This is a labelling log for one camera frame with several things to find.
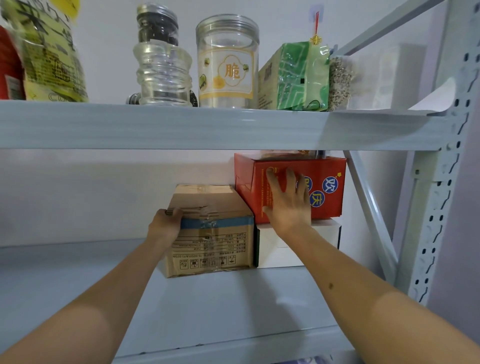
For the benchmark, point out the white paper sheet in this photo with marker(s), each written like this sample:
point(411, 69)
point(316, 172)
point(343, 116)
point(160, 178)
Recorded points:
point(435, 101)

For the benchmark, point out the grey metal shelves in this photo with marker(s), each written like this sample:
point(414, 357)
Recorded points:
point(187, 125)

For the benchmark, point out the large red cartoon gift box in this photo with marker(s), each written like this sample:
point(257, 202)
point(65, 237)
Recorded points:
point(255, 195)

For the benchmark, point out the ribbed clear plastic jar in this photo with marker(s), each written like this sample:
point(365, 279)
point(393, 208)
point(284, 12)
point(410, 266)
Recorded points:
point(163, 75)

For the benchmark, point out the person's right hand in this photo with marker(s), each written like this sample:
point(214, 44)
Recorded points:
point(290, 210)

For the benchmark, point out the light green tea packet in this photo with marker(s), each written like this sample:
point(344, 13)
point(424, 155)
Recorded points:
point(320, 78)

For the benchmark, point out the landscape print gift box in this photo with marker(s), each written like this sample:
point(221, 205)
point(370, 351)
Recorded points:
point(270, 255)

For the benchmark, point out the red yellow-label packet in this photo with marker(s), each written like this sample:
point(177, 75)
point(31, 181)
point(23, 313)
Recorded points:
point(9, 75)

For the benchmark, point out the red knot ornament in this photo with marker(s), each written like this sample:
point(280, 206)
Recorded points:
point(317, 26)

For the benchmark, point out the person's right forearm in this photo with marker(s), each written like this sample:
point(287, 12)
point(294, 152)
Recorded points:
point(375, 307)

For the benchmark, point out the small dark canister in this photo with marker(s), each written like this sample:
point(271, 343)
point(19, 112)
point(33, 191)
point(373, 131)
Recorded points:
point(133, 99)

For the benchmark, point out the long taped cardboard box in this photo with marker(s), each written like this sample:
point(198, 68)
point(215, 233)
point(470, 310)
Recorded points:
point(225, 247)

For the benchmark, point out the yellow green snack bag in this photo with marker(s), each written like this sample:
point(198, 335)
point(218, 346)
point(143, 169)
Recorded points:
point(48, 63)

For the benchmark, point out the person's left forearm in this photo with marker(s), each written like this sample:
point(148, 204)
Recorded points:
point(93, 307)

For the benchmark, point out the purple patterned white bag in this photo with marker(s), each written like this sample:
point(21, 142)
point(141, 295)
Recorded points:
point(307, 360)

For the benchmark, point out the person's left hand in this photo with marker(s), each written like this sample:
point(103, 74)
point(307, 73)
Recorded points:
point(165, 225)

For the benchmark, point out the metal-lid glass jar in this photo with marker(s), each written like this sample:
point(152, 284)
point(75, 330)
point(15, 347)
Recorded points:
point(157, 24)

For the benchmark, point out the labelled clear plastic jar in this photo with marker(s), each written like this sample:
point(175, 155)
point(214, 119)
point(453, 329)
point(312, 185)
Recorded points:
point(227, 63)

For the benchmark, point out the green patterned tea packet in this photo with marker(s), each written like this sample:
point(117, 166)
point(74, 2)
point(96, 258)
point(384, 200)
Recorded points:
point(285, 78)

